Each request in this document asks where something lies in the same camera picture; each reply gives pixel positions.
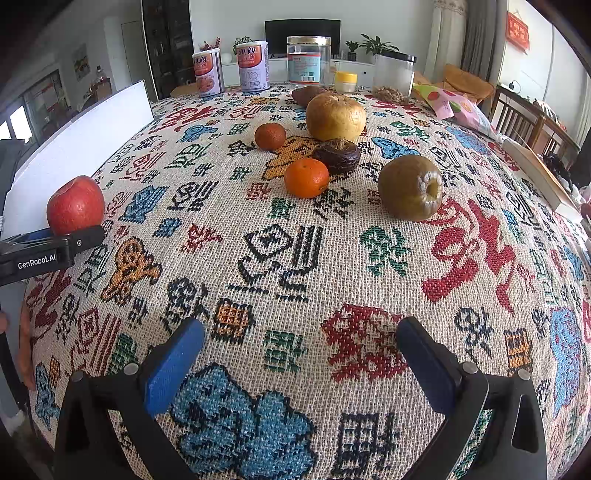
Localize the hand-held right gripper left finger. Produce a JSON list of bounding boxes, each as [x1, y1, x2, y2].
[[54, 318, 206, 480]]

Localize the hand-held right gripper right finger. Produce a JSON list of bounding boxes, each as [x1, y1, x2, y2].
[[396, 316, 548, 480]]

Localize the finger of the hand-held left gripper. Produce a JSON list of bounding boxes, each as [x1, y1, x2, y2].
[[51, 225, 106, 259], [0, 229, 52, 248]]

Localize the red apple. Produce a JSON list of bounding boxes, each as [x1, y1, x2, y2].
[[46, 175, 106, 236]]

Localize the dark brown wrinkled fruit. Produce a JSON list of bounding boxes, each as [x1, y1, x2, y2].
[[312, 138, 361, 175]]

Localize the person's left hand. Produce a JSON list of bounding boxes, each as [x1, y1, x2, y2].
[[17, 305, 38, 391]]

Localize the white foam board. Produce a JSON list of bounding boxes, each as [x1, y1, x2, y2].
[[0, 79, 155, 241]]

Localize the printed woven tablecloth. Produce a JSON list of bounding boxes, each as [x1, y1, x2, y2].
[[21, 83, 591, 480]]

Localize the brown green pear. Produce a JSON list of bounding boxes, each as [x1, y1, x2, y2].
[[378, 154, 444, 223]]

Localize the orange label tin can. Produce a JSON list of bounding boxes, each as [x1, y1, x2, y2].
[[192, 51, 225, 97], [237, 41, 271, 91]]

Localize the dark display cabinet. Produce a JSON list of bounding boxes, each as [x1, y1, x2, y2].
[[141, 0, 195, 101]]

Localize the small brown orange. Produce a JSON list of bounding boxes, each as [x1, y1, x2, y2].
[[254, 122, 287, 151]]

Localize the light wooden board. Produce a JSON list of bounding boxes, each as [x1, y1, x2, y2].
[[502, 137, 585, 220]]

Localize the bright orange tangerine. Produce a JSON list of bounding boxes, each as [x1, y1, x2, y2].
[[284, 158, 330, 199]]

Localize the purple sweet potato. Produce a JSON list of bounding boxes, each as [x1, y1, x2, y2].
[[291, 86, 329, 106]]

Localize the pink snack bag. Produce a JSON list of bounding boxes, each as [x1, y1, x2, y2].
[[412, 84, 502, 139]]

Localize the large yellow-brown apple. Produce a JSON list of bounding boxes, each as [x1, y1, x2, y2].
[[305, 92, 368, 142]]

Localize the wooden chair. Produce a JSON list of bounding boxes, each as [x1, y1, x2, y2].
[[489, 84, 581, 167]]

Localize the clear jar with blue label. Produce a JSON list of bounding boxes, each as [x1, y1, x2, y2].
[[287, 36, 332, 88]]

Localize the orange cushion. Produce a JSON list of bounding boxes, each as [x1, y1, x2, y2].
[[438, 64, 496, 106]]

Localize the clear jar with black lid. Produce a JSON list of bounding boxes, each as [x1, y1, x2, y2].
[[372, 52, 417, 103]]

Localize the black television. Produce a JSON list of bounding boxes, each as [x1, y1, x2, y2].
[[264, 19, 342, 59]]

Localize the white television cabinet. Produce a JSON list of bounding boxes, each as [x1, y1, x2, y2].
[[222, 56, 377, 90]]

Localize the large green potted plant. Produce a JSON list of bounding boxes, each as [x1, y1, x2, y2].
[[359, 34, 400, 63]]

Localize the grey curtain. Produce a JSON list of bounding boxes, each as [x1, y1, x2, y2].
[[461, 0, 506, 84]]

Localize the framed wall picture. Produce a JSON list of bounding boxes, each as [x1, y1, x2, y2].
[[73, 43, 89, 82]]

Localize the red wall hanging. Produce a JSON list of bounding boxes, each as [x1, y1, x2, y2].
[[506, 11, 531, 54]]

